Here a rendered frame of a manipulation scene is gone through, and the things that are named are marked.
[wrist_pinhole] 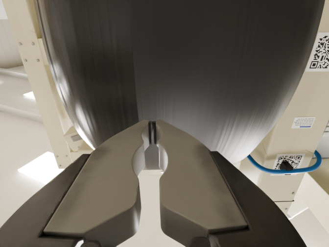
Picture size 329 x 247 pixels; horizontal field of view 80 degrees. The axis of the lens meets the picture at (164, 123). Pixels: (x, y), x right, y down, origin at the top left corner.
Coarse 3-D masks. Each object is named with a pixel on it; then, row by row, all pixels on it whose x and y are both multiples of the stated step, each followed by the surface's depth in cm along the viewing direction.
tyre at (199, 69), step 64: (64, 0) 17; (128, 0) 17; (192, 0) 17; (256, 0) 17; (320, 0) 20; (64, 64) 20; (128, 64) 19; (192, 64) 19; (256, 64) 19; (192, 128) 24; (256, 128) 24
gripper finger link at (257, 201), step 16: (224, 160) 9; (224, 176) 8; (240, 176) 8; (240, 192) 7; (256, 192) 7; (240, 208) 7; (256, 208) 7; (272, 208) 7; (256, 224) 6; (272, 224) 6; (288, 224) 6; (224, 240) 6; (240, 240) 6; (256, 240) 6; (272, 240) 6; (288, 240) 6
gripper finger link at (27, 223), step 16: (80, 160) 9; (64, 176) 8; (48, 192) 7; (64, 192) 7; (32, 208) 7; (48, 208) 7; (16, 224) 6; (32, 224) 6; (0, 240) 6; (16, 240) 6; (32, 240) 6; (48, 240) 6; (64, 240) 6; (80, 240) 6
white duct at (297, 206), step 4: (296, 196) 106; (296, 200) 105; (300, 200) 104; (292, 204) 106; (296, 204) 105; (300, 204) 105; (304, 204) 104; (292, 208) 106; (296, 208) 106; (300, 208) 105; (304, 208) 105; (288, 212) 107; (292, 212) 107; (296, 212) 106; (300, 212) 107; (288, 216) 108; (292, 216) 108
